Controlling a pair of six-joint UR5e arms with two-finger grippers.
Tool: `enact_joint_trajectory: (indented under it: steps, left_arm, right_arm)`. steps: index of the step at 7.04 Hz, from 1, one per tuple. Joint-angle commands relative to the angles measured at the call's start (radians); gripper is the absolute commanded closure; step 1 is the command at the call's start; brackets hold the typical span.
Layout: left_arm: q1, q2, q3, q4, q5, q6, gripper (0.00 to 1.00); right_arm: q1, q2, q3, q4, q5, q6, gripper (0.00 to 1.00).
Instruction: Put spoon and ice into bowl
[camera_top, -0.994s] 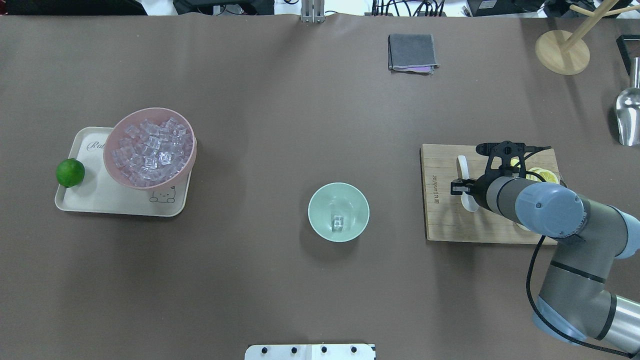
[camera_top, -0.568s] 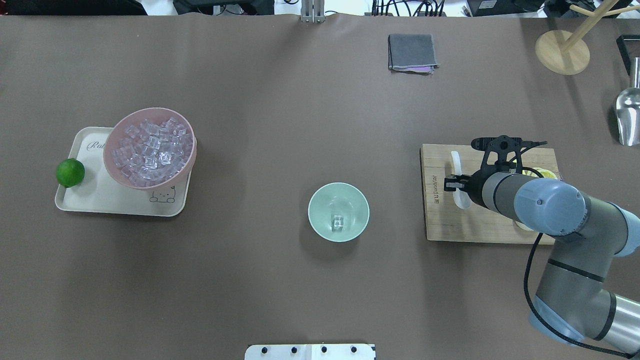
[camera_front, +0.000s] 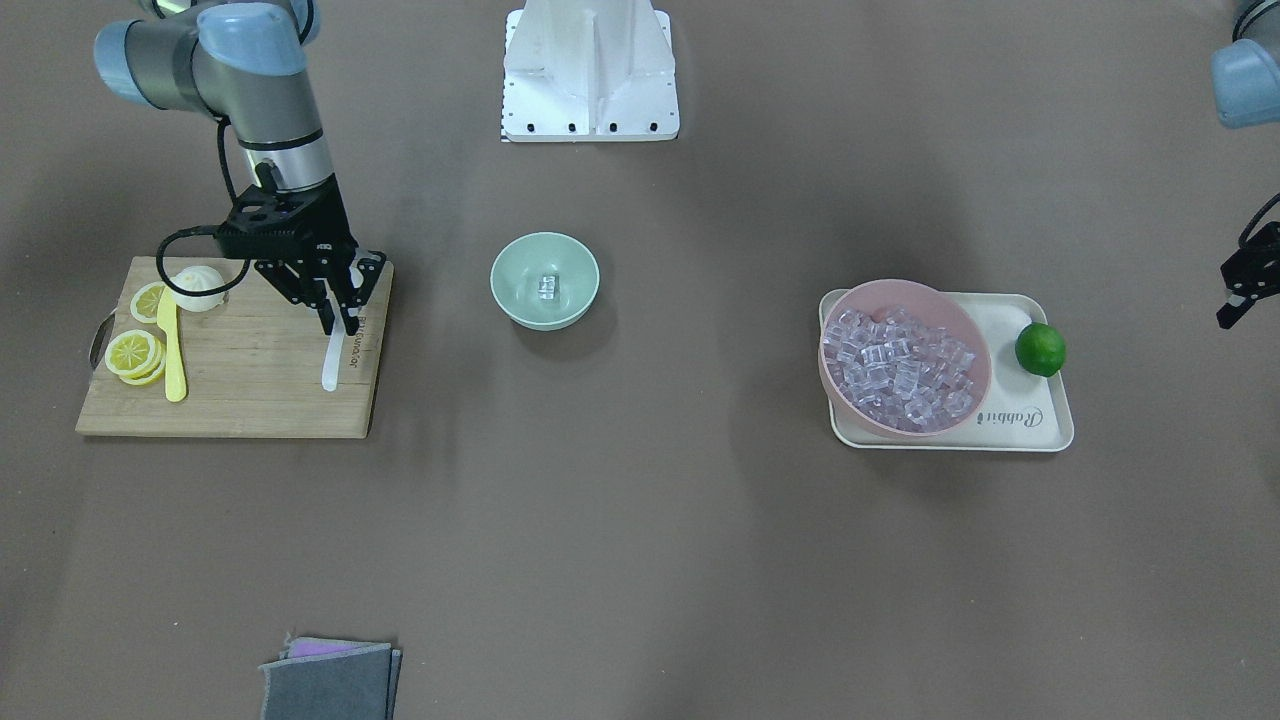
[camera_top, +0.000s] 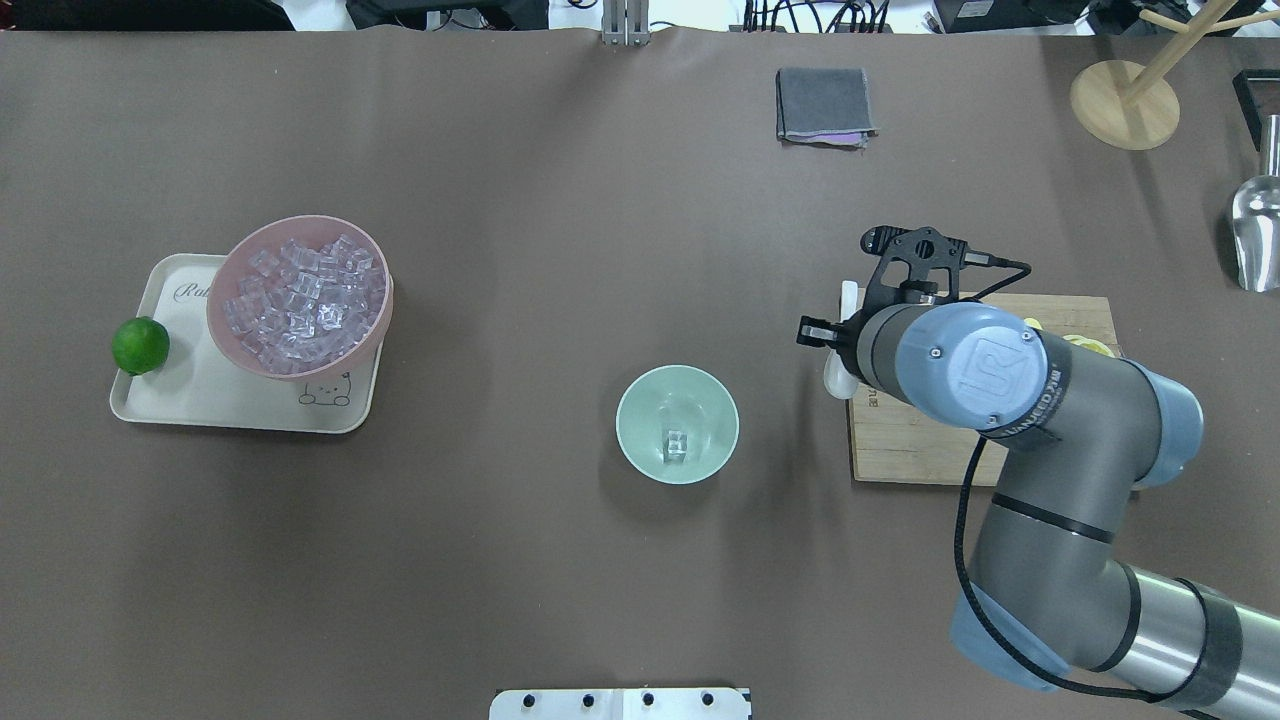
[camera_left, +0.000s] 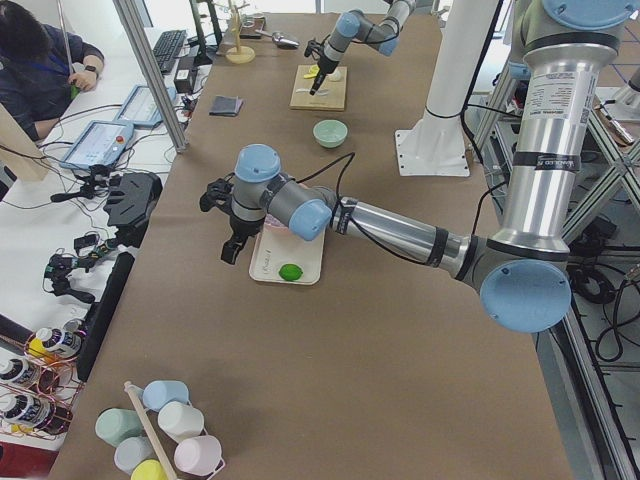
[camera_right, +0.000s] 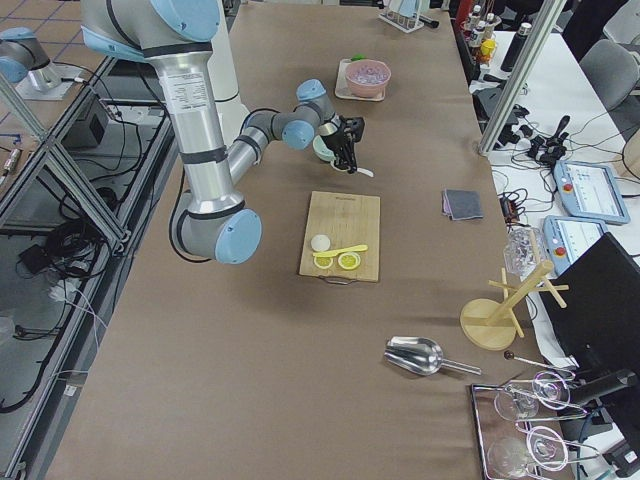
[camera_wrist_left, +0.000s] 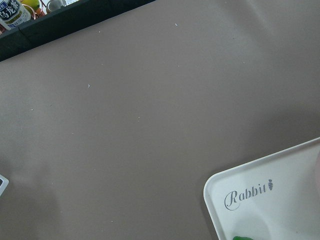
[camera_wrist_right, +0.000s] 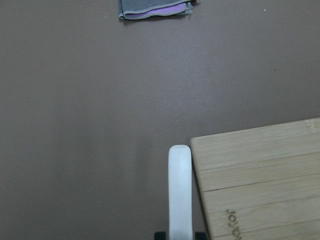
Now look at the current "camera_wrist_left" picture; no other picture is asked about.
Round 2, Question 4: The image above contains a copper wire bottle basket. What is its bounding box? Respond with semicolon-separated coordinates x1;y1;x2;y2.
0;0;63;33

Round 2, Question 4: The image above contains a cream plastic tray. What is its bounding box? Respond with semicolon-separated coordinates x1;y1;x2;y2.
203;138;320;240

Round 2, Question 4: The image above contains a green lime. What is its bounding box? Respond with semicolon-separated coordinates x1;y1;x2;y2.
232;236;253;240

